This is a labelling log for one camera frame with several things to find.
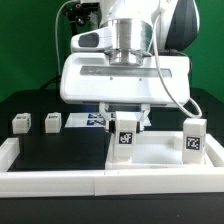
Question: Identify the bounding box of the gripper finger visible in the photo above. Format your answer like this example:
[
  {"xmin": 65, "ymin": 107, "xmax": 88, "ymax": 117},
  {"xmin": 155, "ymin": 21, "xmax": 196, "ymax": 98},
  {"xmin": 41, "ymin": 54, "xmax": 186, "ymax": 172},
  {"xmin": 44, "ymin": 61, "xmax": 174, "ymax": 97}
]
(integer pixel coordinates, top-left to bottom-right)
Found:
[
  {"xmin": 99, "ymin": 102, "xmax": 115, "ymax": 132},
  {"xmin": 137, "ymin": 104, "xmax": 151, "ymax": 132}
]

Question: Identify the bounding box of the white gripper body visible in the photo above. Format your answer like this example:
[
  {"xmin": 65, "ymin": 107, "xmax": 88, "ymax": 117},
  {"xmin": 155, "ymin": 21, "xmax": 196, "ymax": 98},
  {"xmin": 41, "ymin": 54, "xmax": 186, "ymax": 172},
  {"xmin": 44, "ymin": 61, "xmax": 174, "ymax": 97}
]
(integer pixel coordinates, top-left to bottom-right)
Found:
[{"xmin": 60, "ymin": 28, "xmax": 190, "ymax": 107}]

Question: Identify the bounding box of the white square tabletop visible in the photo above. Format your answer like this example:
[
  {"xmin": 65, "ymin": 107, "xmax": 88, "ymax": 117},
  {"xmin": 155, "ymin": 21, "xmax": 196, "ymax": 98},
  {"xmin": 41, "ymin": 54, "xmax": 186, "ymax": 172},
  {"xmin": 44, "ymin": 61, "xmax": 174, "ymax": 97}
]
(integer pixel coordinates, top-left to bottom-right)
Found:
[{"xmin": 105, "ymin": 131, "xmax": 224, "ymax": 170}]

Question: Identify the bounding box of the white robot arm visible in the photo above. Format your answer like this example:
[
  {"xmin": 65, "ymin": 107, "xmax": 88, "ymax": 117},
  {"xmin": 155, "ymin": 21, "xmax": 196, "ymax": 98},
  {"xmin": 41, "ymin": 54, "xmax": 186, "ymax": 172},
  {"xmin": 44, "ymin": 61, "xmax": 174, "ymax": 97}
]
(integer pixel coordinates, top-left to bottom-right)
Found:
[{"xmin": 60, "ymin": 0, "xmax": 199, "ymax": 131}]

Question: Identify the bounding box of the white marker tag sheet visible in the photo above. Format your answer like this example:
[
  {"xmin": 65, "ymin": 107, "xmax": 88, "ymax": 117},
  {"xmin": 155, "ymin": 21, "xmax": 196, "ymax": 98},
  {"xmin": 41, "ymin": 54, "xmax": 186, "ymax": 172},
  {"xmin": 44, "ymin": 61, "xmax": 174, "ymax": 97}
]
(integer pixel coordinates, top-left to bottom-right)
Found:
[{"xmin": 65, "ymin": 111, "xmax": 152, "ymax": 128}]

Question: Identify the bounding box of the white U-shaped obstacle fence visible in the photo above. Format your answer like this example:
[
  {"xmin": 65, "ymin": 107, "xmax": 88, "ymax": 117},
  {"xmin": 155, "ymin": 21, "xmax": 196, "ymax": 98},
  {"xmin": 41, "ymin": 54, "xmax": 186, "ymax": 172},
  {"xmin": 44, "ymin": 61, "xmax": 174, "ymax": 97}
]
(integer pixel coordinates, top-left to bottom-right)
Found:
[{"xmin": 0, "ymin": 137, "xmax": 224, "ymax": 198}]

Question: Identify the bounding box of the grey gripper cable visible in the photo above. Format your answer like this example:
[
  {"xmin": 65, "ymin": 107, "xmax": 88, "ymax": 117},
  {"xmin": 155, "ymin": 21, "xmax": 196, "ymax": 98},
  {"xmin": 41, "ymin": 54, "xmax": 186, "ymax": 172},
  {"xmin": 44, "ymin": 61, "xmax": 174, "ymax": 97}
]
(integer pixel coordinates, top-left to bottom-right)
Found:
[{"xmin": 150, "ymin": 0, "xmax": 203, "ymax": 120}]

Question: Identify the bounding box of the white cable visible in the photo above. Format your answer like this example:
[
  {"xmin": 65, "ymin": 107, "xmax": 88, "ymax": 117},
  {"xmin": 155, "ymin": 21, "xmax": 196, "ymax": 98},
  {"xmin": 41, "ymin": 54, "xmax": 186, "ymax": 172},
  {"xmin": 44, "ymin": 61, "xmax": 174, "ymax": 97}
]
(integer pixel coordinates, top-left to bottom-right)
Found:
[{"xmin": 54, "ymin": 0, "xmax": 79, "ymax": 78}]

